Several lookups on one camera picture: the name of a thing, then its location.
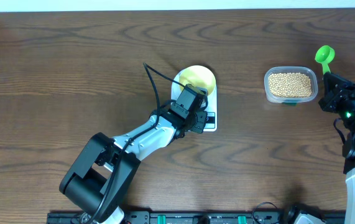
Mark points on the green plastic measuring scoop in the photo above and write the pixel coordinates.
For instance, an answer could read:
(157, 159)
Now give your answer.
(324, 56)

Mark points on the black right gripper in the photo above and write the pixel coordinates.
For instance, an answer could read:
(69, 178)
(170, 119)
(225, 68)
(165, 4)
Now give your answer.
(332, 95)

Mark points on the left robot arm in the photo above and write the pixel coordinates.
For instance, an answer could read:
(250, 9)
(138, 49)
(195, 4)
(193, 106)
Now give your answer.
(99, 178)

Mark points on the yellow plastic bowl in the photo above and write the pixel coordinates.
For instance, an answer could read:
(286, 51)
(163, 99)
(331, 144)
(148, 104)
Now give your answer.
(198, 76)

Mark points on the clear plastic bean container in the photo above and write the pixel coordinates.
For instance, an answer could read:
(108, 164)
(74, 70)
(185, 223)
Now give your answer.
(304, 70)

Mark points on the white digital kitchen scale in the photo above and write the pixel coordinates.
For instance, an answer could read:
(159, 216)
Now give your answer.
(211, 109)

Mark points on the pile of dried soybeans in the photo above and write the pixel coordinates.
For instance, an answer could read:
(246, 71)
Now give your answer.
(290, 85)

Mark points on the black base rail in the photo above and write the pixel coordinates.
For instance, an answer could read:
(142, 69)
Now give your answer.
(296, 213)

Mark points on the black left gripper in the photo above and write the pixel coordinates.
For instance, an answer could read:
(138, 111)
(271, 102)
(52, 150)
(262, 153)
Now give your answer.
(198, 117)

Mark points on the green tape label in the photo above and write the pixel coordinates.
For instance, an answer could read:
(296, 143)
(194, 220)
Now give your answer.
(289, 104)

